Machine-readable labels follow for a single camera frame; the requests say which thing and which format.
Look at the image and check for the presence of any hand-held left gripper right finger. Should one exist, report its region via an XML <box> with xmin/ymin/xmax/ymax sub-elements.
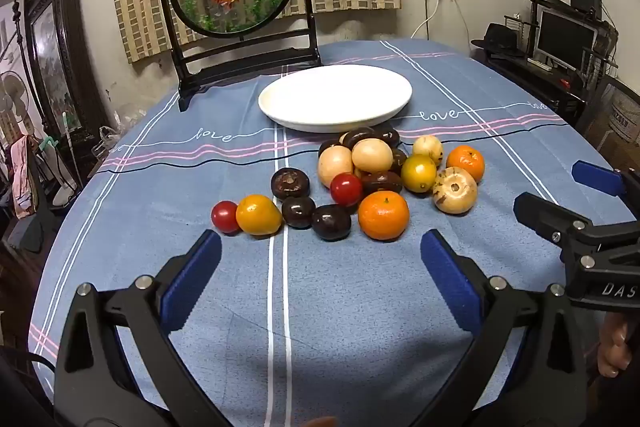
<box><xmin>420</xmin><ymin>229</ymin><xmax>588</xmax><ymax>427</ymax></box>

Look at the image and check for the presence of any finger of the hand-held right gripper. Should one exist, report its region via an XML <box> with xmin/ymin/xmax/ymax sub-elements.
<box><xmin>513</xmin><ymin>192</ymin><xmax>640</xmax><ymax>264</ymax></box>
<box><xmin>571</xmin><ymin>160</ymin><xmax>640</xmax><ymax>198</ymax></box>

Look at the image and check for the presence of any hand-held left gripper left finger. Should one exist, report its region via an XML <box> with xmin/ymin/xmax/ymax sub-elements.
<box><xmin>54</xmin><ymin>229</ymin><xmax>236</xmax><ymax>427</ymax></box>

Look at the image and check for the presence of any red cherry tomato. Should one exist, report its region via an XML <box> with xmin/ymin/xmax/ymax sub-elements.
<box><xmin>211</xmin><ymin>201</ymin><xmax>240</xmax><ymax>234</ymax></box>
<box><xmin>330</xmin><ymin>173</ymin><xmax>364</xmax><ymax>204</ymax></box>

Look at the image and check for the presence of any beige fruit with hollow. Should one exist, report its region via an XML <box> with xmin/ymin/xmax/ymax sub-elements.
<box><xmin>432</xmin><ymin>167</ymin><xmax>478</xmax><ymax>215</ymax></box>

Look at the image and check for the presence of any orange tangerine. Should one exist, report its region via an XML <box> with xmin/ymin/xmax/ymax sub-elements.
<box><xmin>358</xmin><ymin>191</ymin><xmax>410</xmax><ymax>241</ymax></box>
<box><xmin>446</xmin><ymin>145</ymin><xmax>486</xmax><ymax>182</ymax></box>

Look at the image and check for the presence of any yellow tomato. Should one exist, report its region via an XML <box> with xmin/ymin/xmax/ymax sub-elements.
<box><xmin>236</xmin><ymin>194</ymin><xmax>283</xmax><ymax>236</ymax></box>

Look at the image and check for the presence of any yellow green citrus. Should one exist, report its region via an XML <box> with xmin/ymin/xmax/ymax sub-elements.
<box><xmin>400</xmin><ymin>154</ymin><xmax>438</xmax><ymax>193</ymax></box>

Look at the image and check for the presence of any dark brown oblong fruit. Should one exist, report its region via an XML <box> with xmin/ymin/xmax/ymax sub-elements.
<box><xmin>361</xmin><ymin>171</ymin><xmax>404</xmax><ymax>196</ymax></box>
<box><xmin>342</xmin><ymin>127</ymin><xmax>378</xmax><ymax>150</ymax></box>

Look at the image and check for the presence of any beige spotted round fruit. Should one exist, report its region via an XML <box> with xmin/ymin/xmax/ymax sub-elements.
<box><xmin>413</xmin><ymin>135</ymin><xmax>444</xmax><ymax>166</ymax></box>

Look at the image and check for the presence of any smooth beige round fruit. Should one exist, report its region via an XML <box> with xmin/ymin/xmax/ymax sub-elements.
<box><xmin>351</xmin><ymin>139</ymin><xmax>393</xmax><ymax>172</ymax></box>

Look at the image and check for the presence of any white oval plate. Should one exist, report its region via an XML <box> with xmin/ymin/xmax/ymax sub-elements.
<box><xmin>258</xmin><ymin>65</ymin><xmax>413</xmax><ymax>134</ymax></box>

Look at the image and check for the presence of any person's right hand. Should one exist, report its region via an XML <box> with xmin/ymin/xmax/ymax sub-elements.
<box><xmin>596</xmin><ymin>311</ymin><xmax>640</xmax><ymax>378</ymax></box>

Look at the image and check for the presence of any black mesh chair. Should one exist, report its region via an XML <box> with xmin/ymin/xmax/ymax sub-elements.
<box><xmin>575</xmin><ymin>74</ymin><xmax>640</xmax><ymax>168</ymax></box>

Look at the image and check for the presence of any black computer desk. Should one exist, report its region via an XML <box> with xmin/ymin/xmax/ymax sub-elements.
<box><xmin>480</xmin><ymin>0</ymin><xmax>618</xmax><ymax>122</ymax></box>

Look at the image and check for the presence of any blue striped tablecloth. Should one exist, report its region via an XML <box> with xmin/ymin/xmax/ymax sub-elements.
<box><xmin>27</xmin><ymin>39</ymin><xmax>621</xmax><ymax>427</ymax></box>

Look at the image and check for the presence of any computer monitor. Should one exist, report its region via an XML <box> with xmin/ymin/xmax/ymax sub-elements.
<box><xmin>534</xmin><ymin>8</ymin><xmax>598</xmax><ymax>72</ymax></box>

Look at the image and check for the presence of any clear plastic bag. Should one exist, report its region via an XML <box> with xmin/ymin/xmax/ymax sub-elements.
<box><xmin>92</xmin><ymin>124</ymin><xmax>123</xmax><ymax>158</ymax></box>

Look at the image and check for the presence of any black hat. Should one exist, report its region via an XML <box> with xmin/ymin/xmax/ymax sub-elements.
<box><xmin>470</xmin><ymin>23</ymin><xmax>526</xmax><ymax>55</ymax></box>

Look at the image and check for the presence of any pink cloth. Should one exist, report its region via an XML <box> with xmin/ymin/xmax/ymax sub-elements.
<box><xmin>11</xmin><ymin>137</ymin><xmax>38</xmax><ymax>218</ymax></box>

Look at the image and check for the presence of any white standing fan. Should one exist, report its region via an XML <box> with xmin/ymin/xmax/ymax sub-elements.
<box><xmin>0</xmin><ymin>71</ymin><xmax>31</xmax><ymax>128</ymax></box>

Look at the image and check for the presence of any dark wooden framed picture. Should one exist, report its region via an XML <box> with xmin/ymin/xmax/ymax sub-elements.
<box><xmin>23</xmin><ymin>0</ymin><xmax>108</xmax><ymax>142</ymax></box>

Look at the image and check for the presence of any black cable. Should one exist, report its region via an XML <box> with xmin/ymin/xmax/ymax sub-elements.
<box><xmin>0</xmin><ymin>344</ymin><xmax>56</xmax><ymax>378</ymax></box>

